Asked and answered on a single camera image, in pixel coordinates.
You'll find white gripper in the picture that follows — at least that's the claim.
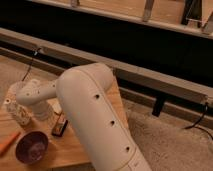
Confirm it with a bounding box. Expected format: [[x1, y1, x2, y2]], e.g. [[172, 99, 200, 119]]
[[32, 101, 54, 121]]

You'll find black chalkboard eraser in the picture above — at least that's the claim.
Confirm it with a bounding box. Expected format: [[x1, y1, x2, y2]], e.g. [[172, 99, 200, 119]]
[[51, 120, 68, 137]]

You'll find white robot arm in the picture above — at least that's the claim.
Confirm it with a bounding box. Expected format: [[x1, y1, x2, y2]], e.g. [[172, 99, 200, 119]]
[[16, 63, 152, 171]]

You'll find white sponge block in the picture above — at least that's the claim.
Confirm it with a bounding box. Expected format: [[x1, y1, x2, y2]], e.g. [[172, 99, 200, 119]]
[[52, 101, 62, 115]]

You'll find white patterned bottle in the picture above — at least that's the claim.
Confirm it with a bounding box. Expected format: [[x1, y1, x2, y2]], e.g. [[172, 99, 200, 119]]
[[4, 98, 30, 126]]

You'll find white plastic cup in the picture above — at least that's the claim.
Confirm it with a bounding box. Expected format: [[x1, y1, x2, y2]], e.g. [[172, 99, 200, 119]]
[[9, 81, 26, 100]]

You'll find purple bowl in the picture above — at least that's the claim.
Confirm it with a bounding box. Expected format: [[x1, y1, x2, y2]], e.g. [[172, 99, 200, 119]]
[[15, 131, 49, 164]]

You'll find orange carrot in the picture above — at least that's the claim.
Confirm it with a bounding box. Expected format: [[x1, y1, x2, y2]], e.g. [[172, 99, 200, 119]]
[[0, 131, 21, 156]]

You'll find black cable left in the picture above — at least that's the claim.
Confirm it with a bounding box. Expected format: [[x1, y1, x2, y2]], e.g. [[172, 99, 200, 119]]
[[21, 46, 44, 82]]

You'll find black cable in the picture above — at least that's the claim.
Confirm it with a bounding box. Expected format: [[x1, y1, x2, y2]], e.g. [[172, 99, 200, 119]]
[[183, 99, 213, 141], [21, 46, 44, 82]]

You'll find black cable right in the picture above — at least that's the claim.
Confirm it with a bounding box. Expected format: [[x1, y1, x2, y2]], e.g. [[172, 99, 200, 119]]
[[183, 99, 213, 141]]

